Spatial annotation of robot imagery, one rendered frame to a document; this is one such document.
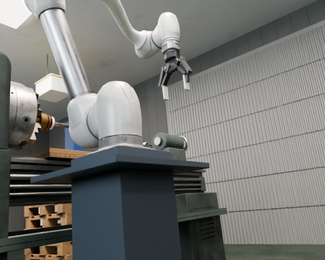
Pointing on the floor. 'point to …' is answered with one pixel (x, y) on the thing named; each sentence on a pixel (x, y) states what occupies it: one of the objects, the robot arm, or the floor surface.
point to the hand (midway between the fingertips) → (176, 93)
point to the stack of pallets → (33, 215)
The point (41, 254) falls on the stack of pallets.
